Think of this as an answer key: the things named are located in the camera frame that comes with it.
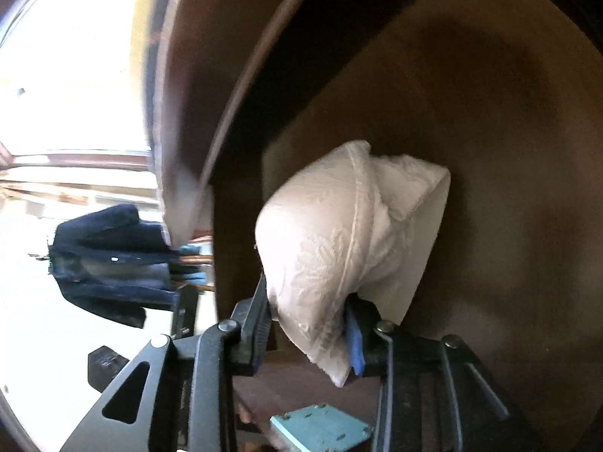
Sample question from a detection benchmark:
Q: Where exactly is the wooden coat rack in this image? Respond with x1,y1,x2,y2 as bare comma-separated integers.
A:
170,240,217,295

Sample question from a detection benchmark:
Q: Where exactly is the dark wooden drawer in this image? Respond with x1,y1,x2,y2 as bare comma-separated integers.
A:
207,0,603,452

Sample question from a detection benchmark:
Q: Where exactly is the dark navy jacket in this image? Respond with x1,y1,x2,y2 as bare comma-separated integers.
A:
47,204,182,329

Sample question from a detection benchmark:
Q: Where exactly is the dark wooden dresser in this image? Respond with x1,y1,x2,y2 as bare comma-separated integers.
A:
141,0,603,452

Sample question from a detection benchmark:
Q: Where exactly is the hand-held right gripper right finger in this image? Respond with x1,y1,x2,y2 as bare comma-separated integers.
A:
343,294,547,452

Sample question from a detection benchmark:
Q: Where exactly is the teal garment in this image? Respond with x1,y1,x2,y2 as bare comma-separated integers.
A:
176,244,208,288

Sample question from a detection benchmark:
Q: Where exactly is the pink bra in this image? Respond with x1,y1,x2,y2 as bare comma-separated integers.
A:
254,140,451,389

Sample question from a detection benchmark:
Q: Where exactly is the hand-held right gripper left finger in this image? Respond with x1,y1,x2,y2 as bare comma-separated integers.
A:
59,273,274,452

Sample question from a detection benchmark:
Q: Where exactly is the window with brown frame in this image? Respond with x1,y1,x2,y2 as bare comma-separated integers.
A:
0,0,158,173

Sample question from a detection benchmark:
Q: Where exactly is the teal metal plate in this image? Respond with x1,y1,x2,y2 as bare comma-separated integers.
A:
269,402,374,452

